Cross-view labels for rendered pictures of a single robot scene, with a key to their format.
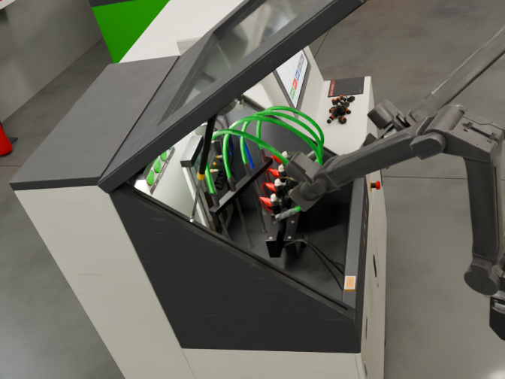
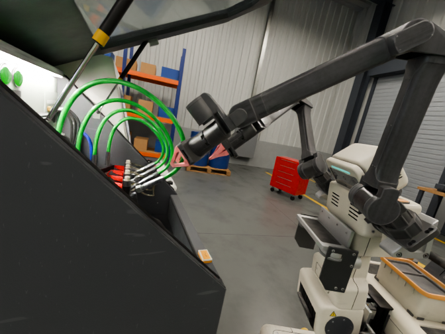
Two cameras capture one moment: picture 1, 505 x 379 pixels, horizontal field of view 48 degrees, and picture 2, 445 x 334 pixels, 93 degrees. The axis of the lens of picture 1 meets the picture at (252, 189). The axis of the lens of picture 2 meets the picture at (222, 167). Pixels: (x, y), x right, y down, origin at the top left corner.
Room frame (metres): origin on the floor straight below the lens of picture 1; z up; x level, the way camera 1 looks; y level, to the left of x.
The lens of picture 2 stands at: (0.77, 0.22, 1.36)
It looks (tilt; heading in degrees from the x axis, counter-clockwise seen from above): 11 degrees down; 314
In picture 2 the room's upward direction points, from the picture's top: 11 degrees clockwise
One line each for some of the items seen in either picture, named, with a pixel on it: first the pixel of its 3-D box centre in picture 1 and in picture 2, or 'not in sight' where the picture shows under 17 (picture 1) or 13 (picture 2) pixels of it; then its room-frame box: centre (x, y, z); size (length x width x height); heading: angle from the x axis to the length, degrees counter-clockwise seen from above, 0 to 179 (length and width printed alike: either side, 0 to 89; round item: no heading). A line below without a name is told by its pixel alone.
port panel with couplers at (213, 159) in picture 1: (209, 140); (55, 134); (1.79, 0.10, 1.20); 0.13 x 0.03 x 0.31; 159
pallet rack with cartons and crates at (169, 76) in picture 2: not in sight; (124, 99); (6.89, -1.90, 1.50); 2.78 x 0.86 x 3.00; 61
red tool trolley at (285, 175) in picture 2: not in sight; (289, 177); (3.00, -4.36, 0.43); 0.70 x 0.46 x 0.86; 176
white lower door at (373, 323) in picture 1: (373, 332); not in sight; (1.38, -0.30, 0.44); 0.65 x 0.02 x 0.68; 159
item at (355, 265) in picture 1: (356, 252); (184, 240); (1.38, -0.28, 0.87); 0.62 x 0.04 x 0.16; 159
